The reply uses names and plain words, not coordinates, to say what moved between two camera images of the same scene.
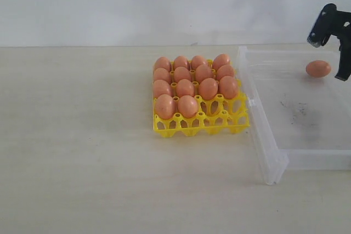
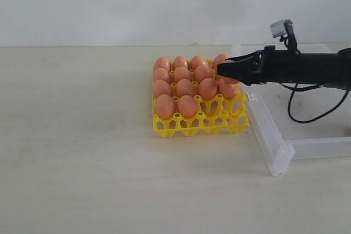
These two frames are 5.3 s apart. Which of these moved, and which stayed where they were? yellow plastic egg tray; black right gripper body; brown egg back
Moved: black right gripper body
Stayed: brown egg back; yellow plastic egg tray
